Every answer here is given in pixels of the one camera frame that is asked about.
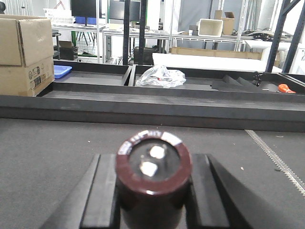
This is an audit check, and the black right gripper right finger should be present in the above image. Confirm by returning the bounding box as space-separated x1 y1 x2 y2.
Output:
185 154 253 229

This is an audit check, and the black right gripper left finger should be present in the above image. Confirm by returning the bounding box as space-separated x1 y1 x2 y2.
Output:
41 154 117 229

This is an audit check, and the dark red cylindrical capacitor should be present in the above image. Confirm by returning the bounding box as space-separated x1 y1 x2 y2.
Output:
115 130 192 229

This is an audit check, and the white bin on shelf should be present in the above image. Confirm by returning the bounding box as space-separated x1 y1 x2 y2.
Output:
196 19 223 37

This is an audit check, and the metal ruler strip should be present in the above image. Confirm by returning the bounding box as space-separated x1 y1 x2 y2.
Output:
245 129 305 198

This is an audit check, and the orange object on tray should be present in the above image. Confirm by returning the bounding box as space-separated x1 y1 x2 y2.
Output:
278 83 296 94

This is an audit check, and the crumpled clear plastic bag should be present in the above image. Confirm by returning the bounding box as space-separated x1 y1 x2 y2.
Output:
135 65 186 88

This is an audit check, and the small blue tray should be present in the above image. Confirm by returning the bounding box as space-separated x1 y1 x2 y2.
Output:
54 65 72 79

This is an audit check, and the white foam board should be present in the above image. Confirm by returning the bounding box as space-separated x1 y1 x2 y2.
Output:
152 52 284 73

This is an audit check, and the cardboard box stack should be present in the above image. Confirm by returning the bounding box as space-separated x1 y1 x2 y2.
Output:
0 14 54 96

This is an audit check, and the dark metal table rail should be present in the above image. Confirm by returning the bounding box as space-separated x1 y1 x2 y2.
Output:
0 61 305 132

